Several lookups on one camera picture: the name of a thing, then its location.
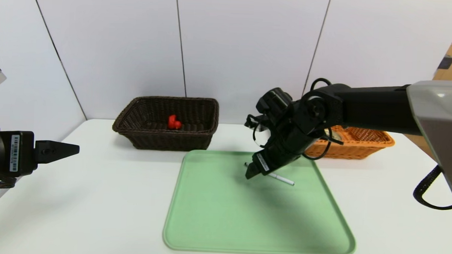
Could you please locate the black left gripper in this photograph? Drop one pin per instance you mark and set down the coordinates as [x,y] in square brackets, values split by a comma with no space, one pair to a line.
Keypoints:
[19,152]

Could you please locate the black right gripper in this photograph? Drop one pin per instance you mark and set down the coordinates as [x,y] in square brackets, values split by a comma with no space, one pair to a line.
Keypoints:
[262,163]

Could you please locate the white pen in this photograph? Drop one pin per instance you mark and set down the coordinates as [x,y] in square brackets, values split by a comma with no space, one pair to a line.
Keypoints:
[284,179]

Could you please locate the gold pull-tab tin can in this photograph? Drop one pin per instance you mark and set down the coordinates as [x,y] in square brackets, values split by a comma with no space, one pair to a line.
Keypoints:
[336,136]

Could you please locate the red rubber duck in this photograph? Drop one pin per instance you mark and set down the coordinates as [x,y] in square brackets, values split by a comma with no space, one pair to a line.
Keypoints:
[172,122]

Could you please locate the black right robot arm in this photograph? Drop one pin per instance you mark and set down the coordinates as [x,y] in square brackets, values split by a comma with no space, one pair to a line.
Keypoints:
[373,107]

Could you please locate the dark brown wicker basket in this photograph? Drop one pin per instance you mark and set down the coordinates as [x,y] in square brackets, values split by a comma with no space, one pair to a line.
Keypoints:
[165,140]

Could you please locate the orange wicker basket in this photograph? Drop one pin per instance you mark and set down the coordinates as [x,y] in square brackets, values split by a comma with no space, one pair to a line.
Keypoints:
[360,145]

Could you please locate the light green plastic tray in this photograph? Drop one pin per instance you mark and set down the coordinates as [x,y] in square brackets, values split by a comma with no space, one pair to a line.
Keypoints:
[215,224]

